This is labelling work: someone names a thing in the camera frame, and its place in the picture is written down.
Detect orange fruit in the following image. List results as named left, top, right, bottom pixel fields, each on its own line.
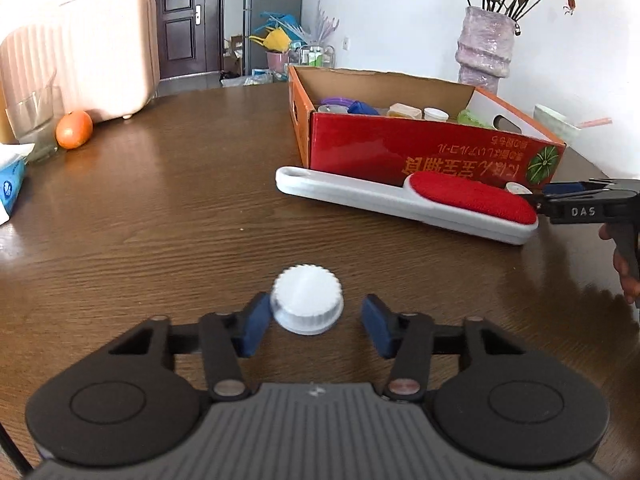
left=55, top=110, right=95, bottom=150

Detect pink textured vase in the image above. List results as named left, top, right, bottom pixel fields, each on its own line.
left=455, top=6, right=516, bottom=96

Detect white decorative stalks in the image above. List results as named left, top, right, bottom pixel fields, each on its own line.
left=314, top=0, right=341, bottom=46

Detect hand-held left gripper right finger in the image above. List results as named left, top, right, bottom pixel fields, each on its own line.
left=362, top=293, right=507, bottom=402

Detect clear glass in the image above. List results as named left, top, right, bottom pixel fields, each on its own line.
left=7, top=77, right=66, bottom=164

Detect red and white lint brush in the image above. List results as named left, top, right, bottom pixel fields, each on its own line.
left=275, top=165, right=540, bottom=246

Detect person's right hand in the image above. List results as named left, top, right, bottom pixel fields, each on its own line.
left=598, top=222, right=640, bottom=306

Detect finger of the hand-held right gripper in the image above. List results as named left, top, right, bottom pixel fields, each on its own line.
left=526, top=193, right=555, bottom=216
left=541, top=179, right=621, bottom=197

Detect white ridged bottle cap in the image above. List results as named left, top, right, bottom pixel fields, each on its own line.
left=270, top=263, right=345, bottom=336

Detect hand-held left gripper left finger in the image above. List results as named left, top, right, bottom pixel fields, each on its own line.
left=107, top=292, right=274, bottom=402

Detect red cardboard box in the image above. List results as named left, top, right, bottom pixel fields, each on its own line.
left=287, top=64, right=567, bottom=192

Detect pink suitcase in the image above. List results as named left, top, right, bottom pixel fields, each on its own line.
left=0, top=0, right=161, bottom=144

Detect pale green bowl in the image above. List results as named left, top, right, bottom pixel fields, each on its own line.
left=532, top=103, right=584, bottom=146

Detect dark brown entrance door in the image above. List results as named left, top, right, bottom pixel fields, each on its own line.
left=146, top=0, right=225, bottom=81

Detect blue tissue pack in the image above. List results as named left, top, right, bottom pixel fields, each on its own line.
left=0, top=143, right=36, bottom=226

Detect wire rack with bottles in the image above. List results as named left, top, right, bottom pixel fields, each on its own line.
left=299, top=44, right=336, bottom=69

